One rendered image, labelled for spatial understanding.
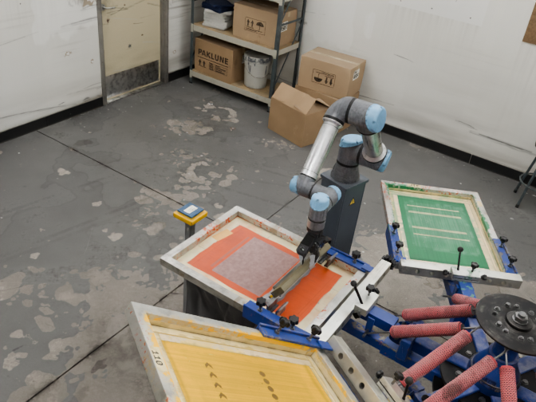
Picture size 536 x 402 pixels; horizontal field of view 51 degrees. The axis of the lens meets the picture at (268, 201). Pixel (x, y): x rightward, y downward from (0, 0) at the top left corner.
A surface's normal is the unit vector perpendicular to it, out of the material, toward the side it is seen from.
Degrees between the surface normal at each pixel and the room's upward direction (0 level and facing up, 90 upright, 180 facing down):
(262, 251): 0
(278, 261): 0
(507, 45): 90
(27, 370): 0
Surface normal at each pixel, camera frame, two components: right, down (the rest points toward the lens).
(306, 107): -0.49, -0.32
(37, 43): 0.82, 0.38
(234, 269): 0.10, -0.83
